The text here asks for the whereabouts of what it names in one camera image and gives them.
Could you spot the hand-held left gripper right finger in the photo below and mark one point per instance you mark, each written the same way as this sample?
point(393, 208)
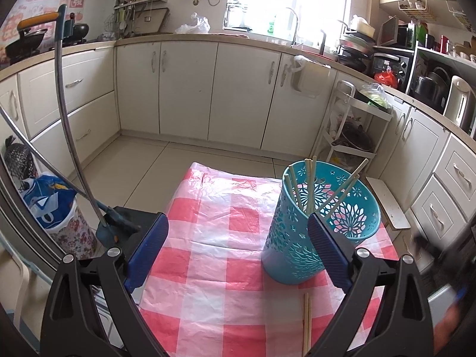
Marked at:
point(329, 249)

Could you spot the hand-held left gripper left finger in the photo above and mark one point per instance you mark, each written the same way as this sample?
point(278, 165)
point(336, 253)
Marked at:
point(148, 245)

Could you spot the teal perforated utensil basket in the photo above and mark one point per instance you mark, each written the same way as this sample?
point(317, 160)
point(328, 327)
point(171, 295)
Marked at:
point(297, 253)

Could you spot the bunch of wooden chopsticks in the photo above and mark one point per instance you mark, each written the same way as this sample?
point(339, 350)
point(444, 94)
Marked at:
point(309, 189)

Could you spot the pale wooden chopstick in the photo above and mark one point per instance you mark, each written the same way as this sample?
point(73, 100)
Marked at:
point(304, 327)
point(308, 319)

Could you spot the metal-pole broom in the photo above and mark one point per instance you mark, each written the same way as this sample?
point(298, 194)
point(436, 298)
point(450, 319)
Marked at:
point(119, 218)

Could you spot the red white checkered tablecloth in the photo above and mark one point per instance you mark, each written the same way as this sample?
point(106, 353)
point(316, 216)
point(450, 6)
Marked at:
point(208, 267)

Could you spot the pale wooden board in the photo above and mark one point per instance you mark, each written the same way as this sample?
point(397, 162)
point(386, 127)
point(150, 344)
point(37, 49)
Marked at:
point(390, 204)

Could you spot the floral waste bin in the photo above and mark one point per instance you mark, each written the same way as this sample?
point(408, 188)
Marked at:
point(74, 234)

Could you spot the blue plastic bag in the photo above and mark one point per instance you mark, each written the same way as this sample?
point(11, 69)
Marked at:
point(44, 204)

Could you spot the dark pan in rack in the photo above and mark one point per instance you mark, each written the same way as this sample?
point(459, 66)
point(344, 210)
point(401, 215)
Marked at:
point(353, 137)

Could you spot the white corner base cabinet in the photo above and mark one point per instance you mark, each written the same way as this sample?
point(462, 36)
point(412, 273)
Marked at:
point(427, 145)

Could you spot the white stool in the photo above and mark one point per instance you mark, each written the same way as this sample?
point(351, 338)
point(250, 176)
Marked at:
point(16, 267)

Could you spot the black mesh strainer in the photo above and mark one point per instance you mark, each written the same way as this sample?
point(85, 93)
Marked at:
point(18, 160)

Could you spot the bag of green vegetables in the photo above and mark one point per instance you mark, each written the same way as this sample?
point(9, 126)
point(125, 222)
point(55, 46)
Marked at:
point(377, 98)

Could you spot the white electric water boiler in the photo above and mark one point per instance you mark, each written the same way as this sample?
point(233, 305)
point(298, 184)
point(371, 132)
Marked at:
point(459, 100)

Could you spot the white door base cabinet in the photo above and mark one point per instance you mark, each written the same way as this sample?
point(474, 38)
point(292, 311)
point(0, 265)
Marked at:
point(186, 89)

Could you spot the white trolley rack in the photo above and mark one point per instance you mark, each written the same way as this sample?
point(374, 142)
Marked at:
point(346, 89)

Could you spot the white hanging bin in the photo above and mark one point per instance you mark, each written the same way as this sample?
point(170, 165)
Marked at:
point(306, 81)

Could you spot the dark rice cooker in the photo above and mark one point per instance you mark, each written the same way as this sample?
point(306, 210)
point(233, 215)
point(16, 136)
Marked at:
point(427, 87)

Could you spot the white drawer cabinet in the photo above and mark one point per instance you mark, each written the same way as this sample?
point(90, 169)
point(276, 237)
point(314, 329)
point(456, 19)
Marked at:
point(85, 81)

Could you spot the red plastic bag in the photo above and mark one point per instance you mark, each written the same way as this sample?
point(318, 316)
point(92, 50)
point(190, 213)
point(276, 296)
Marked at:
point(386, 79)

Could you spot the black toaster oven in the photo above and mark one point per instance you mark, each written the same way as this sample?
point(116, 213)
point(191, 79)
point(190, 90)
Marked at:
point(394, 65)

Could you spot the dish rack with plates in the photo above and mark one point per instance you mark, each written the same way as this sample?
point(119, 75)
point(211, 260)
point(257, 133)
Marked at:
point(353, 50)

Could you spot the white plastic bag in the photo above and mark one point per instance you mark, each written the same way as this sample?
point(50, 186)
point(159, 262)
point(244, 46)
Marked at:
point(193, 26)

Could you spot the brown cutting board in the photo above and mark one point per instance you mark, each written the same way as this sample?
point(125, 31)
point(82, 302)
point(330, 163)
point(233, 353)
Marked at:
point(150, 20)

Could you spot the green bottle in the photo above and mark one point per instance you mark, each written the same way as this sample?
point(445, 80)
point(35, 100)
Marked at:
point(272, 26)

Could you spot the chrome faucet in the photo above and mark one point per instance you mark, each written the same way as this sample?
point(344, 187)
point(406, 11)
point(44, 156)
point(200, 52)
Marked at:
point(295, 18)

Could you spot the black wok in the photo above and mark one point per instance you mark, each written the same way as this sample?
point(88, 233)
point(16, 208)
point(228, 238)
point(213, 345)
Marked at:
point(22, 44)

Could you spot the wall utensil rack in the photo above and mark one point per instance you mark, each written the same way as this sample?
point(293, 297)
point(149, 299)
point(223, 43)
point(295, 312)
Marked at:
point(141, 2)

